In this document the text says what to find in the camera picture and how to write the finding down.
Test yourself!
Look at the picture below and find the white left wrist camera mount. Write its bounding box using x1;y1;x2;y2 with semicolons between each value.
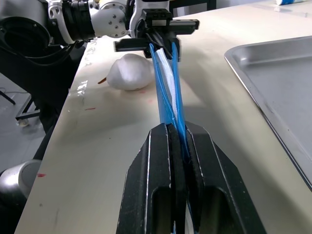
126;0;171;39

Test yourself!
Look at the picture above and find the metal tray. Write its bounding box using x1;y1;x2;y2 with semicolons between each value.
223;35;312;193

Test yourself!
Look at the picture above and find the black robot torso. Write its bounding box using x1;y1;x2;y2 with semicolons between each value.
0;17;86;137

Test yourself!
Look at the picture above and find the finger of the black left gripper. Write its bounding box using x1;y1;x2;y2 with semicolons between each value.
167;31;181;63
143;32;172;59

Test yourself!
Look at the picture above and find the white goose plush toy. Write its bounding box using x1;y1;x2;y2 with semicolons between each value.
97;53;156;91

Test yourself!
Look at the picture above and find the white blue small bottle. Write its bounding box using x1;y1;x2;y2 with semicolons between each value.
274;0;305;6

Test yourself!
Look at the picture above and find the black metal floor stand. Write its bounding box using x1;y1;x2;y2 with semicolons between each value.
0;87;41;122

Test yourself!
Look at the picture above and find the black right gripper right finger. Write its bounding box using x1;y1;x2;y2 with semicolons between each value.
185;121;268;234

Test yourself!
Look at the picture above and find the grey rounded shape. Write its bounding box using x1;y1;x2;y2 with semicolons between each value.
0;159;42;210

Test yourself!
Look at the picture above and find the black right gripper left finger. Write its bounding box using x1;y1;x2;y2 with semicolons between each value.
116;122;187;234

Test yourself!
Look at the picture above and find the blue surgical instrument pack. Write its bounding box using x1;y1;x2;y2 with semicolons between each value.
149;42;195;234

